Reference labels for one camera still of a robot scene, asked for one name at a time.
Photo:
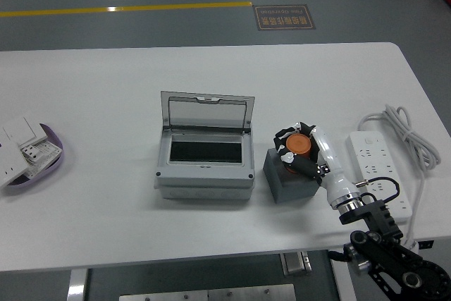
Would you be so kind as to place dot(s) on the purple tray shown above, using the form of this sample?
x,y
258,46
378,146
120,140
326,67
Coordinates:
x,y
53,170

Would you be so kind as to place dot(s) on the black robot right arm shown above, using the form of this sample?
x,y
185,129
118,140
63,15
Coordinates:
x,y
384,223

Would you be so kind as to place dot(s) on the grey cube with round hole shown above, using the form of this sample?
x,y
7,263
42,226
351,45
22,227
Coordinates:
x,y
282,188

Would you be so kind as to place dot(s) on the white dotted panel piece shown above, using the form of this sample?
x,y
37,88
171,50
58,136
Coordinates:
x,y
49,149

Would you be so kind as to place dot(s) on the white table leg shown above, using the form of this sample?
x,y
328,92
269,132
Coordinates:
x,y
77,285
341,283

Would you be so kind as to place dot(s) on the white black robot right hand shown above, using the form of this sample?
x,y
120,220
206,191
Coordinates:
x,y
329,154

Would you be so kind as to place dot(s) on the orange cylinder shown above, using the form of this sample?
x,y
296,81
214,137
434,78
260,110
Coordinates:
x,y
297,144

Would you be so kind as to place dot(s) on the metal base plate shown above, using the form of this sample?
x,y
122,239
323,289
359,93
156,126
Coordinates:
x,y
208,294

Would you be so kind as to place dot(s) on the grey metal table bracket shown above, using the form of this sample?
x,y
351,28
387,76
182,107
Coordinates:
x,y
296,264

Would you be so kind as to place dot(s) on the small white socket module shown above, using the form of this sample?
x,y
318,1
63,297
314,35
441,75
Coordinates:
x,y
31,152

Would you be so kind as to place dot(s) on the white double switch plate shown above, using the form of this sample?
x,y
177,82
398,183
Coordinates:
x,y
19,128

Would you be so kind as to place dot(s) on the grey box with clear lid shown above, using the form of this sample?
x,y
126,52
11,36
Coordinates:
x,y
204,181

